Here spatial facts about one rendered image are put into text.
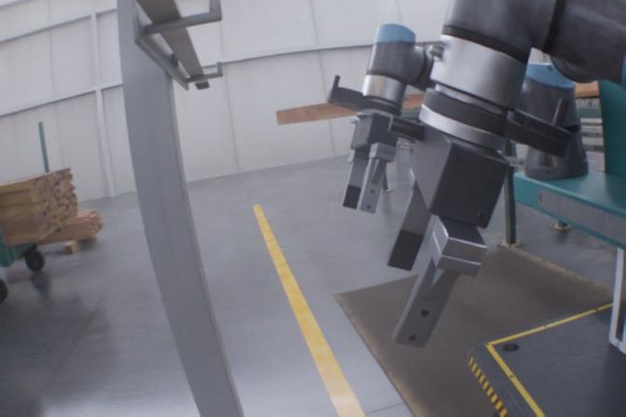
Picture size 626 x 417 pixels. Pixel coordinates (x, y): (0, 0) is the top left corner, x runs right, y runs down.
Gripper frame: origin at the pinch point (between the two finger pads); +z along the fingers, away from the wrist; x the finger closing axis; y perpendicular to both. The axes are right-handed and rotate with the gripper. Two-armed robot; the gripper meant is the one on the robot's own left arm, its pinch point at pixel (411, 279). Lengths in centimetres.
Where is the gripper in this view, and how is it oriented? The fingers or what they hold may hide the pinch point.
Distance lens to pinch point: 41.0
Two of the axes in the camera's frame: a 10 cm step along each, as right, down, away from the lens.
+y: -9.6, -2.7, 0.1
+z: -2.5, 9.2, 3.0
